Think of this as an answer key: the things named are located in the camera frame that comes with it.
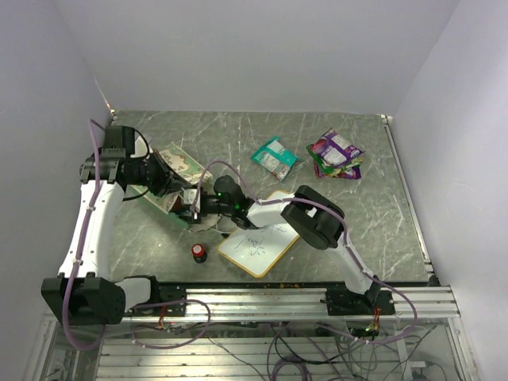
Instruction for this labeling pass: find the teal snack packet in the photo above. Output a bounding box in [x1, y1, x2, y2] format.
[251, 136, 299, 182]

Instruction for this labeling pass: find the purple Fox's berries candy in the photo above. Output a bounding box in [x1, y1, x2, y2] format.
[314, 160, 362, 180]

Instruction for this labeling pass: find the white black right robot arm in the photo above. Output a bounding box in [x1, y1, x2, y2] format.
[196, 175, 381, 314]

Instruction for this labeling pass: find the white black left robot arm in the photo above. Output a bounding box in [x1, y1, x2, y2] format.
[41, 125, 191, 326]

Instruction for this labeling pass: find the small yellow-framed whiteboard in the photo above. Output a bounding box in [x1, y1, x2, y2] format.
[217, 190, 299, 278]

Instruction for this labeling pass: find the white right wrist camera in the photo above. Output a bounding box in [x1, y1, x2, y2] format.
[183, 188, 200, 219]

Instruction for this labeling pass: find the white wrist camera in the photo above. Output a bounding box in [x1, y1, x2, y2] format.
[131, 133, 152, 158]
[183, 188, 200, 219]

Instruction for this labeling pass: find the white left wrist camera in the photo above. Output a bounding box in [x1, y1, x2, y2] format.
[131, 133, 152, 158]

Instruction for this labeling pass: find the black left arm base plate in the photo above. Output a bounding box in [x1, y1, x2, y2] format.
[131, 286, 187, 318]

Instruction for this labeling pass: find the aluminium frame rail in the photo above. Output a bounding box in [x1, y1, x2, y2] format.
[42, 285, 461, 322]

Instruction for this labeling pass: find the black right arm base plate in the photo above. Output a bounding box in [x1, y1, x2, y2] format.
[320, 288, 396, 316]

